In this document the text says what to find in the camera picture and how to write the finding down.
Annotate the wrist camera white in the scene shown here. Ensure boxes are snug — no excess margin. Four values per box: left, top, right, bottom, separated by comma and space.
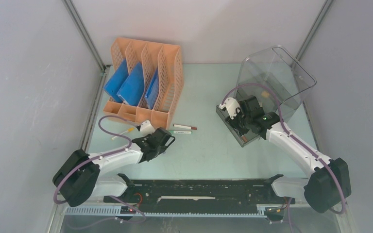
219, 97, 241, 119
137, 120, 155, 136

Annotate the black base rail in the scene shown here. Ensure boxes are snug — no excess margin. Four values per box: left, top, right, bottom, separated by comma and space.
119, 179, 289, 216

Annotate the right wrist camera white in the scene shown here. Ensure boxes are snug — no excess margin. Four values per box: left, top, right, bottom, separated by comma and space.
219, 97, 241, 119

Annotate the blue folder front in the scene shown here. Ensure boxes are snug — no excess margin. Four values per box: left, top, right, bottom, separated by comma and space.
104, 59, 129, 103

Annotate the green cap marker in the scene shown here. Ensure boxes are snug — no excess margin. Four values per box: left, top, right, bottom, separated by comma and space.
170, 130, 192, 134

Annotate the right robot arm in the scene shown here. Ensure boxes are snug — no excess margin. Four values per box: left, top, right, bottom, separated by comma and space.
219, 96, 351, 214

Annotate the clear plastic drawer cabinet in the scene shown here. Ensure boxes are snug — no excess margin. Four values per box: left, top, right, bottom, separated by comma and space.
216, 45, 317, 147

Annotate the yellow cap marker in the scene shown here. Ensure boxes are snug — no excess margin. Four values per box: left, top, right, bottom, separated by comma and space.
111, 128, 135, 140

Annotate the blue folder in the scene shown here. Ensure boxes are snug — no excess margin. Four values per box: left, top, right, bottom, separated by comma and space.
144, 69, 159, 109
117, 62, 145, 106
104, 59, 129, 103

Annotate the orange plastic file organizer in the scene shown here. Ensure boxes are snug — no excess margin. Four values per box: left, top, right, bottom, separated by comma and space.
103, 37, 184, 129

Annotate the small cork block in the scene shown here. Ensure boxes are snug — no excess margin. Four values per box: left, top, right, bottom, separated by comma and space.
261, 91, 270, 98

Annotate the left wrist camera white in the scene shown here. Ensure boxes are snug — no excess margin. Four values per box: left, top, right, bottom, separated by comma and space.
137, 120, 155, 136

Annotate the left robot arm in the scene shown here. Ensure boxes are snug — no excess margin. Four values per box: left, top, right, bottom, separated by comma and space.
52, 127, 175, 207

